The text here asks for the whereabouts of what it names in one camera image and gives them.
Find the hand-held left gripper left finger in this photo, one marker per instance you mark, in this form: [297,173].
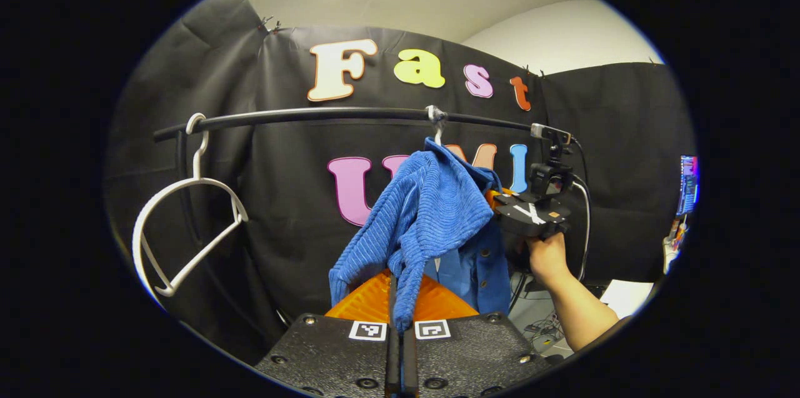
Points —
[331,354]

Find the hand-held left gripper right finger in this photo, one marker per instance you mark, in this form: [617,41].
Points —
[469,354]

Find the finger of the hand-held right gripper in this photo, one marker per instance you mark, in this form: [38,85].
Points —
[494,199]

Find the black clothes rack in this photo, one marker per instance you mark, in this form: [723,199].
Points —
[312,114]

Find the white plastic clothes hanger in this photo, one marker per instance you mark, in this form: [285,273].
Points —
[215,182]
[437,134]

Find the computer monitor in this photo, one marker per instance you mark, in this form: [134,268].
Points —
[689,185]

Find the white paper sheet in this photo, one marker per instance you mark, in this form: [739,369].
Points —
[628,298]

